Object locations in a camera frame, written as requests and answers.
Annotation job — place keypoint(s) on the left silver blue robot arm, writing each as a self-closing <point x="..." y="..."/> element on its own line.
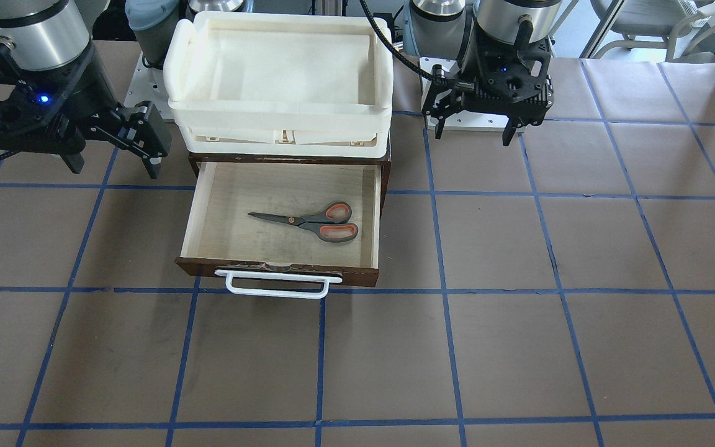
<point x="496" y="18"/>

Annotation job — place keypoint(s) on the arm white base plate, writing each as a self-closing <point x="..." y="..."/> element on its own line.
<point x="465" y="120"/>
<point x="148" y="84"/>

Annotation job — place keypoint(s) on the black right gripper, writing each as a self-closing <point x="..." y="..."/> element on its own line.
<point x="93" y="93"/>

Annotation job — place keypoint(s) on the wooden drawer with white handle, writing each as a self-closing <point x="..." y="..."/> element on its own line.
<point x="224" y="238"/>

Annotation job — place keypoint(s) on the dark wooden drawer cabinet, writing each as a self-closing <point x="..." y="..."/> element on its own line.
<point x="385" y="162"/>

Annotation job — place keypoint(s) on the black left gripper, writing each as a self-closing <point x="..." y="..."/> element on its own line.
<point x="470" y="69"/>

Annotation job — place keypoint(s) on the orange grey handled scissors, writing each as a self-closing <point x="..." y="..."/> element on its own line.
<point x="330" y="225"/>

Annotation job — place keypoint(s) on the white foam tray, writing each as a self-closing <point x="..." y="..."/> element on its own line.
<point x="241" y="83"/>

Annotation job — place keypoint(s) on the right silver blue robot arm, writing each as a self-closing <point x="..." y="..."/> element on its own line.
<point x="45" y="35"/>

